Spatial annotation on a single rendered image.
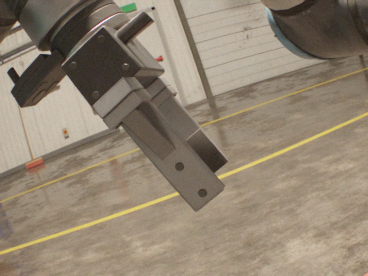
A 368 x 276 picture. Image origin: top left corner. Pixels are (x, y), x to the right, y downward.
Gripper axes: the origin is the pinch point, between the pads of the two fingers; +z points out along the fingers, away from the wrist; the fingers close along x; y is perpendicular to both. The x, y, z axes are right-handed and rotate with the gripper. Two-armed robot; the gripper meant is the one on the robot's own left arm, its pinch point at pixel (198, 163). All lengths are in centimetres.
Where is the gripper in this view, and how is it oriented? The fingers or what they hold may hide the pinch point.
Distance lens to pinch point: 45.3
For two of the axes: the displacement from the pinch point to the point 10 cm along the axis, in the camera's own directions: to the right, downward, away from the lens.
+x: 0.8, -1.2, 9.9
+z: 6.5, 7.6, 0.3
